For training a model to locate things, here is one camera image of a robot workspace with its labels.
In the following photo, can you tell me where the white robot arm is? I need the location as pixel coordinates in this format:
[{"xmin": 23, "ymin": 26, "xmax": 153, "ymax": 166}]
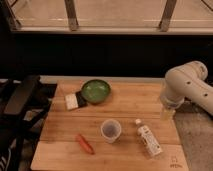
[{"xmin": 159, "ymin": 61, "xmax": 213, "ymax": 120}]

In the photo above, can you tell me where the white and black sponge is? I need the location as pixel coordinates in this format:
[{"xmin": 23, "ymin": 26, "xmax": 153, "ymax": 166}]
[{"xmin": 65, "ymin": 91, "xmax": 87, "ymax": 110}]

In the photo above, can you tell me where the white plastic bottle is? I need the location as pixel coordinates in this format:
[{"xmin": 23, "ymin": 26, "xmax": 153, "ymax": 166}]
[{"xmin": 135, "ymin": 119, "xmax": 163, "ymax": 157}]

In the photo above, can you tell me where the clear plastic cup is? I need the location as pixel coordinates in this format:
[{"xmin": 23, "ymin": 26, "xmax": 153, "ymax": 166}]
[{"xmin": 100, "ymin": 119, "xmax": 122, "ymax": 143}]

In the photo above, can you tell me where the green bowl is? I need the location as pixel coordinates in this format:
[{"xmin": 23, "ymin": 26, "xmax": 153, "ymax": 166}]
[{"xmin": 81, "ymin": 79, "xmax": 111, "ymax": 104}]

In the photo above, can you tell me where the wooden cutting board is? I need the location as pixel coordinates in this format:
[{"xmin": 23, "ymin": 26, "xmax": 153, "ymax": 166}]
[{"xmin": 31, "ymin": 81, "xmax": 189, "ymax": 171}]

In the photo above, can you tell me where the black stand frame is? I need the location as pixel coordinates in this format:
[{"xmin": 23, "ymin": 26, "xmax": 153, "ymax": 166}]
[{"xmin": 0, "ymin": 75, "xmax": 56, "ymax": 171}]

